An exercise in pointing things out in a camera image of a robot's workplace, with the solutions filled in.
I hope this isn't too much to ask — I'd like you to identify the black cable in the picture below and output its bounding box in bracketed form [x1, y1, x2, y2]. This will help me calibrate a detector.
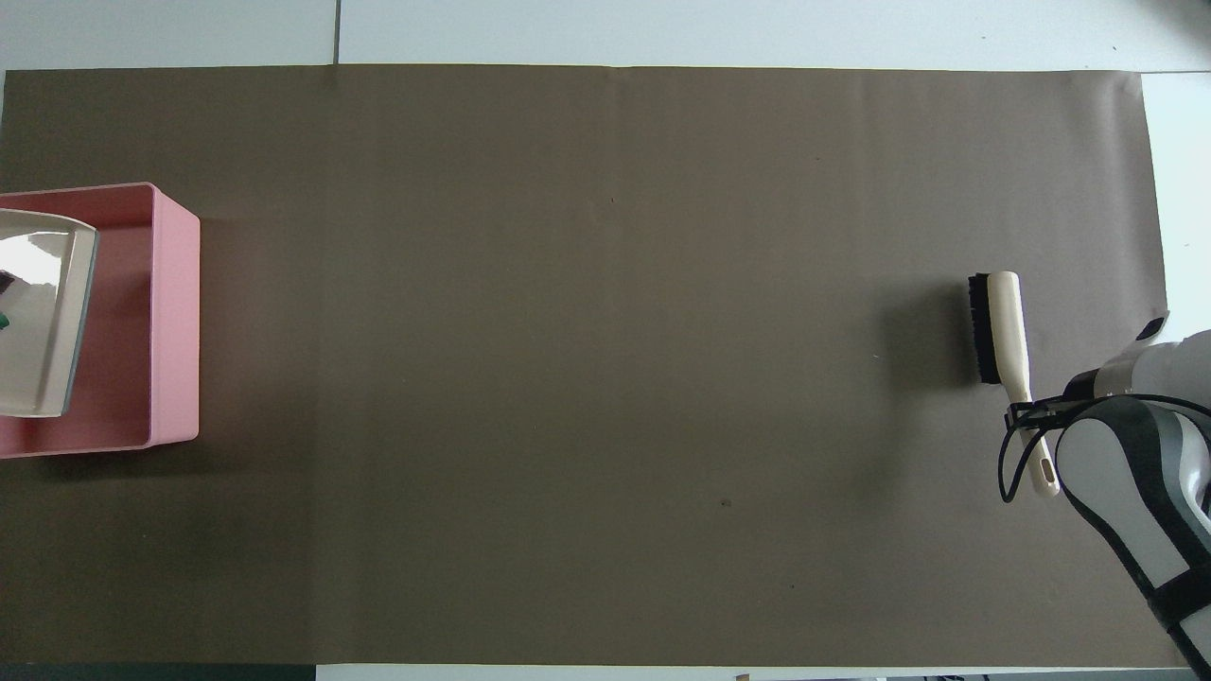
[997, 401, 1081, 505]

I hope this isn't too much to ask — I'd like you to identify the pink plastic bin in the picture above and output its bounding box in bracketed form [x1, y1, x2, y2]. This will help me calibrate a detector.
[0, 183, 202, 461]

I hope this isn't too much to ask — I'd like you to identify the cream brush with black bristles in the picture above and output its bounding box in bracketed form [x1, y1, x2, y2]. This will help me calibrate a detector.
[967, 271, 1062, 498]

